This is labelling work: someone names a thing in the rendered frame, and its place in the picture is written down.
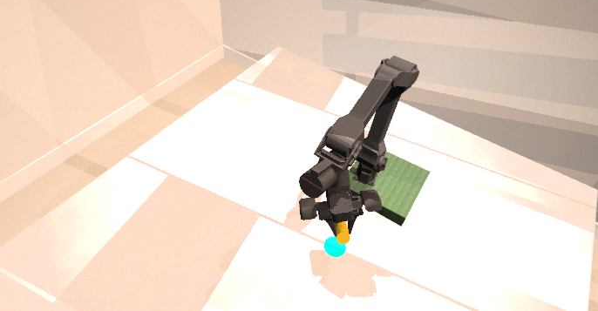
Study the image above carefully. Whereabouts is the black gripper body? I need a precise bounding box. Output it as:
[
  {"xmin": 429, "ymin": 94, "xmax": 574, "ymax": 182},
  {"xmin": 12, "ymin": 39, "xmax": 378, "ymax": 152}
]
[{"xmin": 299, "ymin": 176, "xmax": 382, "ymax": 220}]

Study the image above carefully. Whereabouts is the yellow tall cylinder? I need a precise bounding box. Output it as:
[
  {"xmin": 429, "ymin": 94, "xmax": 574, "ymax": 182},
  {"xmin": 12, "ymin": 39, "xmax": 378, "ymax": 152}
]
[{"xmin": 334, "ymin": 221, "xmax": 350, "ymax": 244}]

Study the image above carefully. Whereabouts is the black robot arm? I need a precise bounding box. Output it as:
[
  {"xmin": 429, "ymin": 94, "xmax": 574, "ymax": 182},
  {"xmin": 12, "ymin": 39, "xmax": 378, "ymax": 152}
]
[{"xmin": 299, "ymin": 56, "xmax": 419, "ymax": 223}]

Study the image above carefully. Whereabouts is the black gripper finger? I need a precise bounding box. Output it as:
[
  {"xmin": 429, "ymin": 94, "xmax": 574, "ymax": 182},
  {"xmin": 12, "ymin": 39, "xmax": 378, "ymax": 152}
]
[
  {"xmin": 319, "ymin": 211, "xmax": 336, "ymax": 236},
  {"xmin": 348, "ymin": 211, "xmax": 364, "ymax": 234}
]

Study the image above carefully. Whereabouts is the cyan circle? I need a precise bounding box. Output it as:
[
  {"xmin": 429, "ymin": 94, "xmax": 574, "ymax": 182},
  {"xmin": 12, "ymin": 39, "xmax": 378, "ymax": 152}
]
[{"xmin": 324, "ymin": 236, "xmax": 346, "ymax": 257}]

